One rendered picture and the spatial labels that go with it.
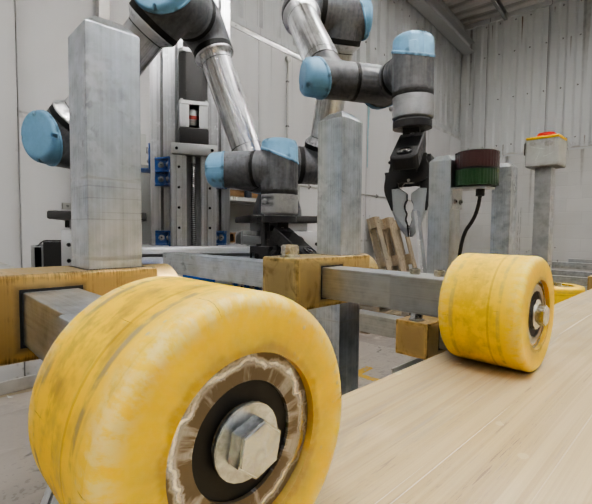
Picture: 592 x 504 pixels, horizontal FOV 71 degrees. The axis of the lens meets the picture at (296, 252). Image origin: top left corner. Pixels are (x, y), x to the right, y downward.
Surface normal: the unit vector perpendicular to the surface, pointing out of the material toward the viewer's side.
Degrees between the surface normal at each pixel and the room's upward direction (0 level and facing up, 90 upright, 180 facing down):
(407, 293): 90
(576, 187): 90
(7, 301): 90
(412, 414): 0
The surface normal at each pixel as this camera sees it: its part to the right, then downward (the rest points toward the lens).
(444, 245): -0.72, 0.03
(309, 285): 0.70, 0.04
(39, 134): -0.37, 0.14
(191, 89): 0.33, 0.05
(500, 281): -0.55, -0.61
